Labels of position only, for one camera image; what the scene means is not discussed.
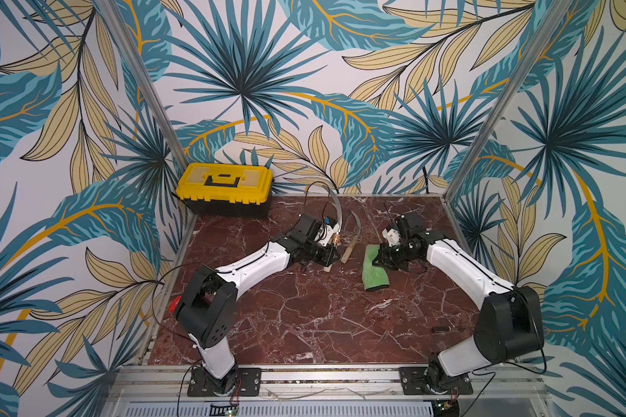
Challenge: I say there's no green rag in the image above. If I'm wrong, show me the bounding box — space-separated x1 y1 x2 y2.
362 244 390 292

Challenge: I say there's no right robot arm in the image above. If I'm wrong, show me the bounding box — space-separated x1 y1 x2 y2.
373 212 544 379

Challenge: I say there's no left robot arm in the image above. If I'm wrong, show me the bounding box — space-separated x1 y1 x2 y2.
170 214 343 389

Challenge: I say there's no yellow black toolbox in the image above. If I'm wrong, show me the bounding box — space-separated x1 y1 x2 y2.
176 163 273 219

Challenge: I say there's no red clamp tool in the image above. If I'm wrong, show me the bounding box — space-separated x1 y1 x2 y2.
168 295 182 316

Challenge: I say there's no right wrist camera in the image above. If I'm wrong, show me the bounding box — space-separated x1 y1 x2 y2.
382 229 401 248

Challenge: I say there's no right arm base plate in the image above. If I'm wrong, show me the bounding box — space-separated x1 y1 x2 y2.
398 366 473 396

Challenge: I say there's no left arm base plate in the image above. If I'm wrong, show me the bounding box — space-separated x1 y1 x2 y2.
187 367 262 398

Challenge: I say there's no aluminium front rail frame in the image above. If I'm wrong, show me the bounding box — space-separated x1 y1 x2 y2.
100 364 556 416

